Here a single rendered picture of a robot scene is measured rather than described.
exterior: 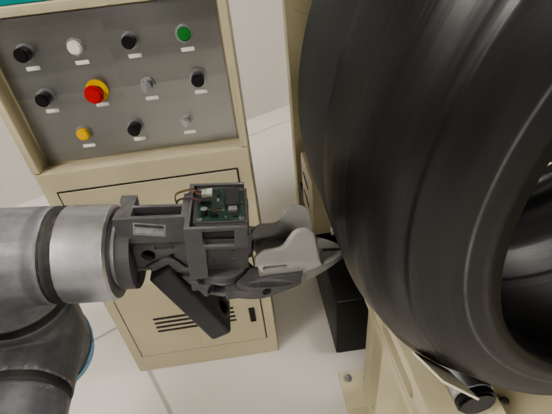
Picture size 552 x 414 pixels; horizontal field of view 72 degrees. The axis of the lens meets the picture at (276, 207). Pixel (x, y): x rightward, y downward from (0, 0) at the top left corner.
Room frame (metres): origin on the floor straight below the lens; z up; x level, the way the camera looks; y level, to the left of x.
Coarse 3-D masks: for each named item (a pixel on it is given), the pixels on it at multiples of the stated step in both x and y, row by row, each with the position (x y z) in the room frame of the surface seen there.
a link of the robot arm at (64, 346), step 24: (72, 312) 0.27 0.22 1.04; (0, 336) 0.23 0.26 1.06; (24, 336) 0.23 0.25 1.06; (48, 336) 0.24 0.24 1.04; (72, 336) 0.26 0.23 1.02; (0, 360) 0.22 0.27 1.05; (24, 360) 0.22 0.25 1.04; (48, 360) 0.22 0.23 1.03; (72, 360) 0.24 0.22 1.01; (72, 384) 0.22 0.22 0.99
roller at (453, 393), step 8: (456, 376) 0.22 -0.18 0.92; (464, 376) 0.22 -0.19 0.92; (472, 384) 0.21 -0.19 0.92; (480, 384) 0.21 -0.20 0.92; (488, 384) 0.21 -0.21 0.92; (448, 392) 0.21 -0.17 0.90; (456, 392) 0.21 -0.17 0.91; (472, 392) 0.20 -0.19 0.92; (480, 392) 0.20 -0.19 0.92; (488, 392) 0.20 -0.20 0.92; (456, 400) 0.20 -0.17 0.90; (464, 400) 0.20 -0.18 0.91; (472, 400) 0.20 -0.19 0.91; (480, 400) 0.20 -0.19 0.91; (488, 400) 0.20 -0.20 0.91; (464, 408) 0.19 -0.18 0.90; (472, 408) 0.20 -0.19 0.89; (480, 408) 0.20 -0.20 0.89; (488, 408) 0.20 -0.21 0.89
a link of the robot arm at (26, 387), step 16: (0, 384) 0.19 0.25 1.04; (16, 384) 0.19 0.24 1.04; (32, 384) 0.20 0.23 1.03; (48, 384) 0.20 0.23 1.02; (64, 384) 0.21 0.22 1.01; (0, 400) 0.18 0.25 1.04; (16, 400) 0.18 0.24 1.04; (32, 400) 0.18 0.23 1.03; (48, 400) 0.19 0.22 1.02; (64, 400) 0.20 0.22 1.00
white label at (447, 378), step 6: (414, 354) 0.20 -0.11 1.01; (420, 360) 0.19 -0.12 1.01; (426, 360) 0.20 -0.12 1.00; (426, 366) 0.18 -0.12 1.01; (432, 366) 0.19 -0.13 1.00; (438, 366) 0.20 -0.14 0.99; (432, 372) 0.18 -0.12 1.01; (438, 372) 0.18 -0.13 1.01; (444, 372) 0.19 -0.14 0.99; (450, 372) 0.20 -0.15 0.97; (438, 378) 0.17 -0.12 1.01; (444, 378) 0.17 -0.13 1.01; (450, 378) 0.18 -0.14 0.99; (456, 378) 0.19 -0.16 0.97; (450, 384) 0.17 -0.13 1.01; (456, 384) 0.17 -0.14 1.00; (462, 384) 0.18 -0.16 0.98; (462, 390) 0.17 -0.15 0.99; (468, 390) 0.17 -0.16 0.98; (474, 396) 0.17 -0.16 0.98
